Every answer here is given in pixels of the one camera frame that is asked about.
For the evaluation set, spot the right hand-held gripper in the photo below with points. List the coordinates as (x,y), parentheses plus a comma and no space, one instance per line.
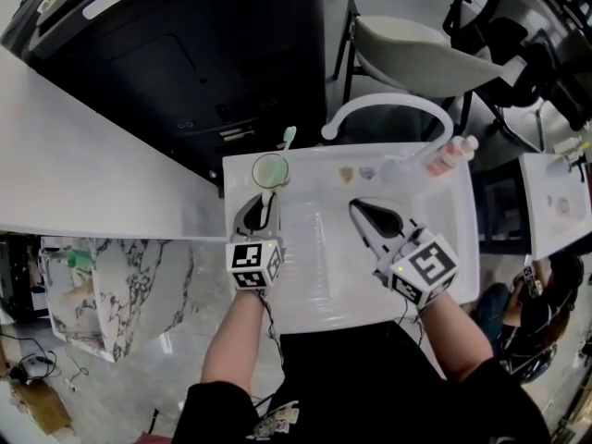
(425,266)

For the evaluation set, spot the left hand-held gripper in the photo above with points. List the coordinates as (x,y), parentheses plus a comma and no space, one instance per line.
(245,255)

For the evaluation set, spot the white cup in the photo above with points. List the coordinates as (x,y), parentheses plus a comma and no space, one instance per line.
(263,174)

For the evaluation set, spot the green toothbrush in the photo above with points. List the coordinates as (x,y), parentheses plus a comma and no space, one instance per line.
(289,137)

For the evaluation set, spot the person's left forearm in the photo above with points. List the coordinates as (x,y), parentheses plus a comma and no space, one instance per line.
(231,340)

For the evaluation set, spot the person's right forearm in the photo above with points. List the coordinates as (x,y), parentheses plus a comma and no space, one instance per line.
(455,336)

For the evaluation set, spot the purple sticker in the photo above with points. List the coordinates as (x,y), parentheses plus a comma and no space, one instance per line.
(368,172)

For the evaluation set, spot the white ceramic sink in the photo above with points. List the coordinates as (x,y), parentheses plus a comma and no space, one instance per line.
(333,271)

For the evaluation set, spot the yellow sticker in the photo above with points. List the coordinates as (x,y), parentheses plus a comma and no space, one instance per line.
(346,175)

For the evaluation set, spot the pink soap bottle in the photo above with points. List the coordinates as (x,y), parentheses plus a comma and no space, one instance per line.
(446,157)

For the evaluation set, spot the black sink stand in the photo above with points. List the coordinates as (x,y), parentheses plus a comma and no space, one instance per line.
(501,211)

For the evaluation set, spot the white curved faucet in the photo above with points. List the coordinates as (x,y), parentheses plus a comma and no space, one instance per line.
(393,101)

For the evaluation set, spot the person's black shirt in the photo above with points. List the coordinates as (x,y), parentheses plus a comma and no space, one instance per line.
(370,396)

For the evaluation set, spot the small white sink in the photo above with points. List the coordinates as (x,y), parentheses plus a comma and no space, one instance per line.
(555,206)

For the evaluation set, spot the large black printer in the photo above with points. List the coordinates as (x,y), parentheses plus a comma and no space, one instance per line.
(185,63)

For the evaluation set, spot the grey chair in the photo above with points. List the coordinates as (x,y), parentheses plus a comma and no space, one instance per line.
(416,53)

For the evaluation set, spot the green plastic cup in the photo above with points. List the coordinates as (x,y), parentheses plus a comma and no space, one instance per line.
(78,258)

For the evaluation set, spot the white curved partition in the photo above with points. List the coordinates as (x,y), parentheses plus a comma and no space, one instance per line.
(83,164)

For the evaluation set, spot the black rack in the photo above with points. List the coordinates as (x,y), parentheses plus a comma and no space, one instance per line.
(20,275)

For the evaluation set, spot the black mesh office chair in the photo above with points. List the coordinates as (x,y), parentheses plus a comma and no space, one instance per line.
(532,40)

